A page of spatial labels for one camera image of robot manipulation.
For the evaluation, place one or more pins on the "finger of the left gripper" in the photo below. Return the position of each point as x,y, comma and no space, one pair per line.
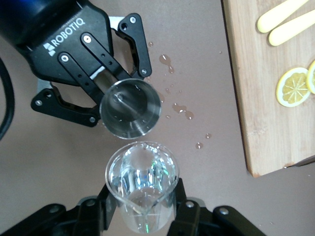
137,44
61,108

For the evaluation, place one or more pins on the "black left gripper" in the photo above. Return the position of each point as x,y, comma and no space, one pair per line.
49,29

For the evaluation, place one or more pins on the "yellow plastic fork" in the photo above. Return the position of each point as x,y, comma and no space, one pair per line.
290,29

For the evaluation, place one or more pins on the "spilled liquid drops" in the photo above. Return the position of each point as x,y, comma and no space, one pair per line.
182,109

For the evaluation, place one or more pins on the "yellow plastic knife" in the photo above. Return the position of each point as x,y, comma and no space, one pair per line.
278,16

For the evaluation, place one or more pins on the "wooden cutting board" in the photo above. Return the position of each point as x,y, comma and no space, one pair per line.
265,110

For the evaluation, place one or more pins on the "steel double-cone jigger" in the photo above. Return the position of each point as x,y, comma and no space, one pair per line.
130,110

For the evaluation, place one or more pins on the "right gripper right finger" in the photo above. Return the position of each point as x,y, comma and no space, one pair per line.
189,216

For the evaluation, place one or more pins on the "clear glass shaker cup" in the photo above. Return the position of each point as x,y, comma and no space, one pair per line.
142,172

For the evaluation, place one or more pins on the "yellow lemon slice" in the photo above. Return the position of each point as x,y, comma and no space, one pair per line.
292,87
312,77

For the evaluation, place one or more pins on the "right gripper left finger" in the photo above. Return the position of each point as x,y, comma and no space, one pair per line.
86,216

